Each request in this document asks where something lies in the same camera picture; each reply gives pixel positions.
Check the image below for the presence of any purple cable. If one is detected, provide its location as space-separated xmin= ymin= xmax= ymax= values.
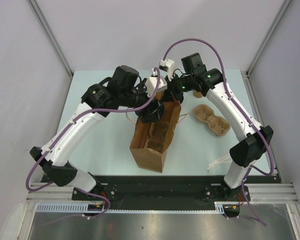
xmin=25 ymin=67 xmax=162 ymax=226
xmin=163 ymin=37 xmax=277 ymax=227

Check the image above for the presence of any white round object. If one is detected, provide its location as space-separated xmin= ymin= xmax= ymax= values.
xmin=0 ymin=203 xmax=25 ymax=240

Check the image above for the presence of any white slotted cable duct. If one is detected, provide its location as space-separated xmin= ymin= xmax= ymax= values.
xmin=36 ymin=201 xmax=241 ymax=215

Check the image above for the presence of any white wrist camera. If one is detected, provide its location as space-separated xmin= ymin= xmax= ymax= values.
xmin=159 ymin=59 xmax=176 ymax=81
xmin=145 ymin=67 xmax=168 ymax=97

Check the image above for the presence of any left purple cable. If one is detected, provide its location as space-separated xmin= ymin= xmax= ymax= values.
xmin=25 ymin=67 xmax=162 ymax=226

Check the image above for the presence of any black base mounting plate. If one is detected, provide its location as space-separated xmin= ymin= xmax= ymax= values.
xmin=71 ymin=176 xmax=266 ymax=211

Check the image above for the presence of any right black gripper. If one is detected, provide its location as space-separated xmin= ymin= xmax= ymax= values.
xmin=161 ymin=72 xmax=194 ymax=103

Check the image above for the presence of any black plastic cup lid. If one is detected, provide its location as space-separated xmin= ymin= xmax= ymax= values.
xmin=138 ymin=100 xmax=165 ymax=124

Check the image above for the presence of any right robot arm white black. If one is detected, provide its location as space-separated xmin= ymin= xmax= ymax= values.
xmin=159 ymin=52 xmax=274 ymax=201

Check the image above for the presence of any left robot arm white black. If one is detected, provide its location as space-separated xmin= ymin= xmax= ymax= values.
xmin=30 ymin=65 xmax=161 ymax=200

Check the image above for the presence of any aluminium corner post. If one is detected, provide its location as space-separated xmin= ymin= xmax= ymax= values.
xmin=26 ymin=0 xmax=74 ymax=77
xmin=247 ymin=0 xmax=293 ymax=75

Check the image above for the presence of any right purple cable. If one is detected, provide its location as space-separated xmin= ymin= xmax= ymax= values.
xmin=163 ymin=37 xmax=277 ymax=227

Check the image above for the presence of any right aluminium corner post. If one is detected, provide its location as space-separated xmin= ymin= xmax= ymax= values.
xmin=247 ymin=0 xmax=293 ymax=75

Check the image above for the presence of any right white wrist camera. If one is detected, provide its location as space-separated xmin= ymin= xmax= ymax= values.
xmin=159 ymin=59 xmax=176 ymax=81

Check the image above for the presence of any aluminium frame rail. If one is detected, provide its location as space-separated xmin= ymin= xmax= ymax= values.
xmin=26 ymin=183 xmax=299 ymax=204

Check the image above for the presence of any brown paper bag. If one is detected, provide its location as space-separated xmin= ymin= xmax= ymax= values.
xmin=129 ymin=100 xmax=182 ymax=173

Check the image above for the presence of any brown pulp cup carrier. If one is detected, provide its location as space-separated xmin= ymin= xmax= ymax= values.
xmin=144 ymin=121 xmax=169 ymax=152
xmin=192 ymin=104 xmax=231 ymax=137

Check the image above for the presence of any brown paper cup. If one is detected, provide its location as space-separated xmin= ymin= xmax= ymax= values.
xmin=192 ymin=90 xmax=203 ymax=99

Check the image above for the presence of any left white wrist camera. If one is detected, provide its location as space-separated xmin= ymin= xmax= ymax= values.
xmin=145 ymin=67 xmax=168 ymax=97

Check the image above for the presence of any left aluminium corner post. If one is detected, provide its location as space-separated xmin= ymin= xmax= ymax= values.
xmin=26 ymin=0 xmax=74 ymax=77

